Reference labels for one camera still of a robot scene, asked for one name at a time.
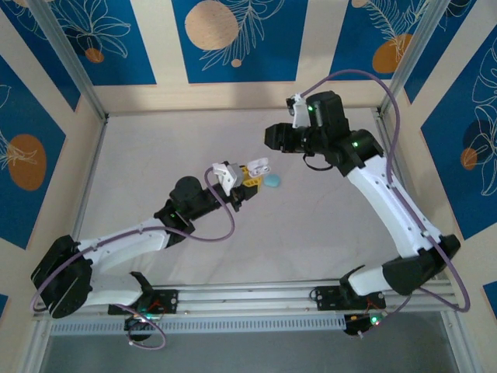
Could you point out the aluminium right side rail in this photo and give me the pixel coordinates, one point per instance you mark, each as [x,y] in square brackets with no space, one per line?
[382,126]

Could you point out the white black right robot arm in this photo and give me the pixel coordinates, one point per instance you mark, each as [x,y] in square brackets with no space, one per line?
[384,211]

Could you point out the right controller board with LED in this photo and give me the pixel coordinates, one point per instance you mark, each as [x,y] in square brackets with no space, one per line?
[355,324]

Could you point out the aluminium frame post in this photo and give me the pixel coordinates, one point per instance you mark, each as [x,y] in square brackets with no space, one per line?
[74,62]
[411,58]

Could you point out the left controller board with LED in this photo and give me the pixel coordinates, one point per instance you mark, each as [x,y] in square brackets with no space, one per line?
[136,324]

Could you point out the aluminium left frame post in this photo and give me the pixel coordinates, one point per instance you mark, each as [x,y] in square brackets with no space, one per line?
[74,62]

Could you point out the aluminium left side rail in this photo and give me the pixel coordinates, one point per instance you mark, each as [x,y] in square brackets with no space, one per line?
[91,171]

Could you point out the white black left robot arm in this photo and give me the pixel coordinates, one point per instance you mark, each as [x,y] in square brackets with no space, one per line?
[124,245]

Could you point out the controller board with led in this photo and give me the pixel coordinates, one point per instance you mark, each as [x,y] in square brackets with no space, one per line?
[136,324]
[355,324]

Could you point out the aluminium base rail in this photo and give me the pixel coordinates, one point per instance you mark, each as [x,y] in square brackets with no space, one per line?
[248,297]

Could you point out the white earbud charging case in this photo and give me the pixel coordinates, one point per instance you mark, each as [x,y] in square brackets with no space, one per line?
[259,163]

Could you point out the aluminium right frame post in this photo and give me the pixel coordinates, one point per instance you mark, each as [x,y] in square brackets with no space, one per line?
[411,58]

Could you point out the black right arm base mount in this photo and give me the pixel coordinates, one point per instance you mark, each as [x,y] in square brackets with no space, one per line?
[326,298]

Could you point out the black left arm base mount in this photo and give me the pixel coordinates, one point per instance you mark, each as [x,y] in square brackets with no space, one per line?
[167,301]

